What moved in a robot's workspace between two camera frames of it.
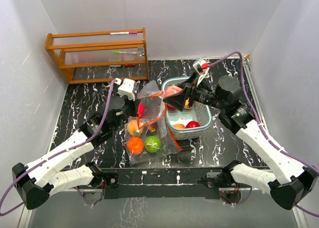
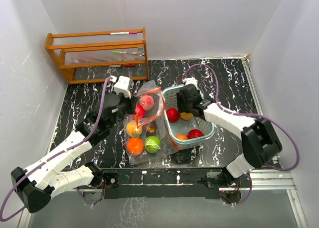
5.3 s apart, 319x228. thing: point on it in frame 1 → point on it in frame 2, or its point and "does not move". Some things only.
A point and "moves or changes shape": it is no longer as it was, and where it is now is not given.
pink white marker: x=123 y=33 does not move
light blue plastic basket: x=191 y=123 moves or changes shape
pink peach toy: x=171 y=90 → x=146 y=102
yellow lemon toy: x=132 y=128 does not move
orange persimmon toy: x=135 y=145 does not move
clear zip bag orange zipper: x=148 y=135 does not move
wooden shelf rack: x=81 y=49 does not move
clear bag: x=151 y=107 does not move
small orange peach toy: x=178 y=126 → x=181 y=137
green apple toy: x=153 y=144 does not move
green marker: x=124 y=52 does not move
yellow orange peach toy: x=186 y=104 moves or changes shape
